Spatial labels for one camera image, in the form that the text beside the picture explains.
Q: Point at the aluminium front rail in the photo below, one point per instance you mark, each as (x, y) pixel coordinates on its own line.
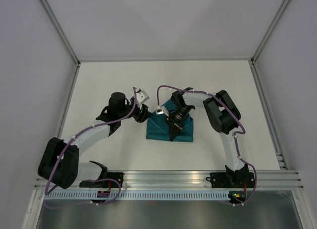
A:
(267, 180)

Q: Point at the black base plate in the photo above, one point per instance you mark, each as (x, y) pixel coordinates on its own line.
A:
(111, 180)
(232, 179)

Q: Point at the aluminium frame post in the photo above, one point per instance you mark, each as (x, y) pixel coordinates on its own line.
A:
(58, 28)
(273, 24)

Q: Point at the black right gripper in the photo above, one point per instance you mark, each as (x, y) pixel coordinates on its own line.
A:
(175, 127)

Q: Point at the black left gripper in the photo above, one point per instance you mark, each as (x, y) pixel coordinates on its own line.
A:
(143, 116)

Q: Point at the white slotted cable duct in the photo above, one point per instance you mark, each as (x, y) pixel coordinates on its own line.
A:
(169, 195)

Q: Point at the aluminium frame right post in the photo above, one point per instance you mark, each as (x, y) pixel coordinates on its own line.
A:
(273, 24)

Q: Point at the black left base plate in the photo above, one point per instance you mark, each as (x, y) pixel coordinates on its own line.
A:
(111, 180)

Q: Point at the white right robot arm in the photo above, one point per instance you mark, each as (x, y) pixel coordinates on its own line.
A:
(222, 114)

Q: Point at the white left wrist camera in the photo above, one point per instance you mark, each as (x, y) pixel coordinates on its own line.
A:
(140, 96)

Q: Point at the aluminium frame left post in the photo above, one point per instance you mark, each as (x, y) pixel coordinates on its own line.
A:
(58, 28)

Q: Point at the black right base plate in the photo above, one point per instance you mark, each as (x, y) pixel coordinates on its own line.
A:
(232, 179)

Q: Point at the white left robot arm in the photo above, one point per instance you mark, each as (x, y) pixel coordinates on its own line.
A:
(60, 162)

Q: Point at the teal cloth napkin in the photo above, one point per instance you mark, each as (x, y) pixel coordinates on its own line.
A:
(157, 128)

